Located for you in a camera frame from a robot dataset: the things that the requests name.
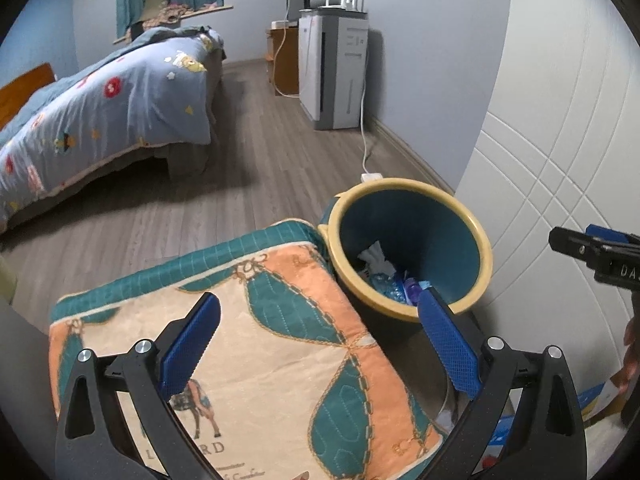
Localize wooden bed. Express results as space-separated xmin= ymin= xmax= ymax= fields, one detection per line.
xmin=0 ymin=27 xmax=228 ymax=236

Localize wooden windowsill board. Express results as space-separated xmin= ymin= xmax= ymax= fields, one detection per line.
xmin=112 ymin=4 xmax=234 ymax=45

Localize purple spray bottle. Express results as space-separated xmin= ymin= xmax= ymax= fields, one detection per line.
xmin=402 ymin=277 xmax=426 ymax=306

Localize white grey air purifier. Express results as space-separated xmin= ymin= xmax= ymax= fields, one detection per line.
xmin=298 ymin=8 xmax=370 ymax=131

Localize white tissue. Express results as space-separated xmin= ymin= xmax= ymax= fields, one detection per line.
xmin=356 ymin=241 xmax=396 ymax=273

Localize white panelled wardrobe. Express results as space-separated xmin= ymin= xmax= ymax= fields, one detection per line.
xmin=455 ymin=110 xmax=640 ymax=411

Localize wooden cabinet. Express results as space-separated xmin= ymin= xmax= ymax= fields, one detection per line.
xmin=265 ymin=20 xmax=301 ymax=97

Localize yellow rimmed teal bin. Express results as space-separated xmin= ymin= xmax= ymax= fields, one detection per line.
xmin=318 ymin=177 xmax=493 ymax=343

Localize teal orange patterned cushion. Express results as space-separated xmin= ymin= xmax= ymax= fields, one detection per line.
xmin=48 ymin=218 xmax=446 ymax=480

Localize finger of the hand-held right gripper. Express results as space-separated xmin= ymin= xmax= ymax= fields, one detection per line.
xmin=548 ymin=224 xmax=640 ymax=270

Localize bed with blue duvet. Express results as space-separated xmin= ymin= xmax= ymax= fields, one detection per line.
xmin=0 ymin=27 xmax=226 ymax=233

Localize beige cloth pile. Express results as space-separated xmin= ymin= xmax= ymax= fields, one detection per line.
xmin=140 ymin=0 xmax=193 ymax=26

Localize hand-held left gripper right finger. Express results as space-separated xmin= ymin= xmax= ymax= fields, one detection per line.
xmin=417 ymin=287 xmax=588 ymax=480

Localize white power cable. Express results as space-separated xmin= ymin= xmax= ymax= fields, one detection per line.
xmin=359 ymin=35 xmax=376 ymax=177

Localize person's right hand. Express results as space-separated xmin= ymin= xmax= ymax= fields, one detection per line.
xmin=616 ymin=310 xmax=640 ymax=395

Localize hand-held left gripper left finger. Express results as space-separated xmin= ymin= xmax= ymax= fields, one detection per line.
xmin=54 ymin=291 xmax=223 ymax=480

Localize blue white plastic package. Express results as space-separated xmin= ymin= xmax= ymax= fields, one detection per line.
xmin=370 ymin=272 xmax=416 ymax=306

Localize blue white packaging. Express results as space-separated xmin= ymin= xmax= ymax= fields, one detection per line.
xmin=482 ymin=380 xmax=623 ymax=466

